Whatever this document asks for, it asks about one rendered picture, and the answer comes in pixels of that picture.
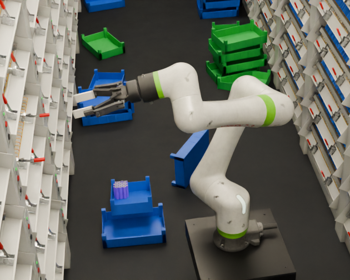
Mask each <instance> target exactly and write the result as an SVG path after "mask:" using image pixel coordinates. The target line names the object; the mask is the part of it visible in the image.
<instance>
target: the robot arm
mask: <svg viewBox="0 0 350 280"><path fill-rule="evenodd" d="M97 96H101V97H110V98H109V99H108V100H106V101H104V102H102V103H100V104H98V105H96V106H95V107H94V106H89V107H84V108H81V109H77V110H73V111H72V113H73V115H74V118H75V119H76V118H80V117H84V116H88V115H92V114H95V115H96V117H101V116H103V115H105V114H109V113H111V112H114V111H116V110H119V109H124V108H125V106H124V103H126V102H128V101H130V102H131V103H136V102H140V101H141V100H142V99H143V102H144V103H146V102H147V103H148V102H150V104H153V101H155V100H158V99H162V98H166V97H169V98H170V100H171V104H172V109H173V115H174V121H175V124H176V126H177V127H178V128H179V129H180V130H181V131H183V132H186V133H196V132H199V131H204V130H207V129H213V128H217V129H216V132H215V134H214V136H213V138H212V140H211V142H210V144H209V146H208V148H207V150H206V152H205V154H204V156H203V157H202V159H201V161H200V162H199V164H198V166H197V167H196V169H195V170H194V172H193V173H192V175H191V178H190V182H189V184H190V188H191V190H192V192H193V193H194V194H195V195H196V196H197V197H198V198H199V199H200V200H202V201H203V202H204V203H205V204H206V205H208V206H209V207H210V208H211V209H213V210H214V211H215V213H216V226H217V229H216V230H215V232H214V234H213V240H214V243H215V245H216V246H217V247H218V248H220V249H221V250H223V251H226V252H239V251H242V250H244V249H245V248H247V247H248V245H249V244H252V245H254V246H258V245H259V242H260V237H261V236H263V233H261V232H263V230H265V229H274V228H277V223H269V224H262V223H261V222H257V221H256V219H253V220H249V207H250V196H249V193H248V192H247V190H246V189H244V188H243V187H241V186H239V185H237V184H235V183H233V182H231V181H230V180H228V179H227V178H226V171H227V168H228V165H229V163H230V160H231V158H232V155H233V152H234V150H235V148H236V145H237V143H238V141H239V139H240V137H241V135H242V133H243V131H244V129H245V127H253V128H258V127H273V126H282V125H284V124H286V123H288V122H289V121H290V120H291V119H292V117H293V115H294V104H293V102H292V100H291V99H290V98H289V97H288V96H287V95H285V94H283V93H281V92H279V91H276V90H274V89H272V88H271V87H269V86H267V85H265V84H264V83H263V82H261V81H260V80H258V79H257V78H256V77H254V76H249V75H246V76H241V77H239V78H237V79H236V80H235V81H234V83H233V84H232V88H231V91H230V94H229V97H228V100H225V101H202V98H201V93H200V89H199V83H198V76H197V72H196V70H195V69H194V68H193V67H192V66H191V65H189V64H187V63H183V62H180V63H175V64H173V65H171V66H170V67H167V68H165V69H162V70H160V71H155V72H151V73H147V74H142V75H140V76H138V77H137V80H135V79H134V80H131V81H127V82H126V85H125V86H124V85H123V83H122V81H119V82H116V83H108V84H100V85H96V86H95V87H94V89H92V91H88V92H84V93H80V94H76V95H73V98H74V101H75V103H79V102H83V101H87V100H90V99H94V98H97Z"/></svg>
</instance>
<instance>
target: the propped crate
mask: <svg viewBox="0 0 350 280"><path fill-rule="evenodd" d="M114 183H115V180H114V179H111V199H110V203H111V214H112V216H118V215H125V214H137V213H148V212H153V205H152V194H151V185H150V181H149V176H146V180H145V181H137V182H128V191H129V197H127V198H126V199H116V198H114V191H113V184H114Z"/></svg>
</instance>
